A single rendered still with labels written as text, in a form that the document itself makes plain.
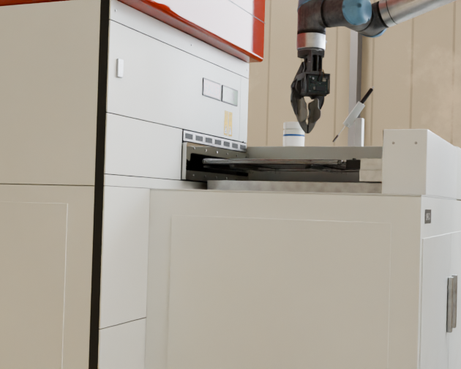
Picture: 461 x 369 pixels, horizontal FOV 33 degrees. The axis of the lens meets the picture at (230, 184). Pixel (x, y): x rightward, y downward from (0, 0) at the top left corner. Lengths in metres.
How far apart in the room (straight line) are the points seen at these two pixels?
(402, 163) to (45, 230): 0.78
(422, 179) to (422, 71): 2.17
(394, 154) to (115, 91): 0.61
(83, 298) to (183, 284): 0.24
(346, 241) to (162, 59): 0.63
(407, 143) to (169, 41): 0.64
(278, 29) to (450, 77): 0.99
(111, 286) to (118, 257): 0.07
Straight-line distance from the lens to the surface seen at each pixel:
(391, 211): 1.67
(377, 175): 1.91
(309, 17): 2.09
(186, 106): 2.03
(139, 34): 1.83
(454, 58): 3.82
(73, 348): 1.75
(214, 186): 2.08
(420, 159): 1.72
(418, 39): 3.90
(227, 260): 1.77
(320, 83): 2.05
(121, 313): 1.78
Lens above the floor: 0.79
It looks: 1 degrees up
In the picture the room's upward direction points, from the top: 2 degrees clockwise
